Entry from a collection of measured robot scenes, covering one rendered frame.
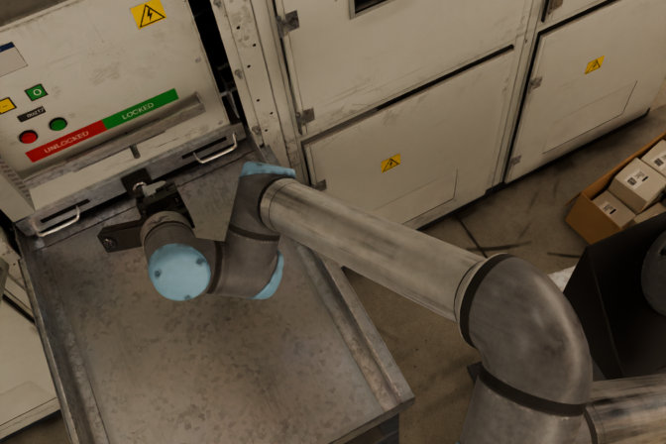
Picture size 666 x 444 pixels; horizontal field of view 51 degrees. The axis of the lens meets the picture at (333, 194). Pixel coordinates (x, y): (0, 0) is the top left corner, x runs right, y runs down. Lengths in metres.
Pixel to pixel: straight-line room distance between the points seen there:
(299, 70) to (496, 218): 1.22
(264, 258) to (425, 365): 1.21
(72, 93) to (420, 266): 0.82
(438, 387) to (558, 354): 1.53
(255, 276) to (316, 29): 0.54
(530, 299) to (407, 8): 0.91
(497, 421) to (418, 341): 1.55
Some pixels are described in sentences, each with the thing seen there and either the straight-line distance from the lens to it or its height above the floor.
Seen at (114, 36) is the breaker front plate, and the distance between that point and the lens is 1.35.
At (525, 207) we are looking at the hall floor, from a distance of 2.56.
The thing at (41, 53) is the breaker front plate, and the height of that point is 1.31.
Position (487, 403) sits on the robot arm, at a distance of 0.77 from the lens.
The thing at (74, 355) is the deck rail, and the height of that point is 0.85.
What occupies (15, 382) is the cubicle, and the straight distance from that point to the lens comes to 2.15.
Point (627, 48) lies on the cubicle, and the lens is 2.31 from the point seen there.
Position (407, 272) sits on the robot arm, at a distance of 0.86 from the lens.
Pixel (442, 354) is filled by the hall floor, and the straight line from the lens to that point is 2.30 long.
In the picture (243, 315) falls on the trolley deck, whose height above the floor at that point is 0.85.
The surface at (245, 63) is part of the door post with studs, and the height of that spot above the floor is 1.13.
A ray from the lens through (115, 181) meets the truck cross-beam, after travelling 1.62.
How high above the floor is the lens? 2.18
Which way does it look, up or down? 58 degrees down
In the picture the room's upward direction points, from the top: 9 degrees counter-clockwise
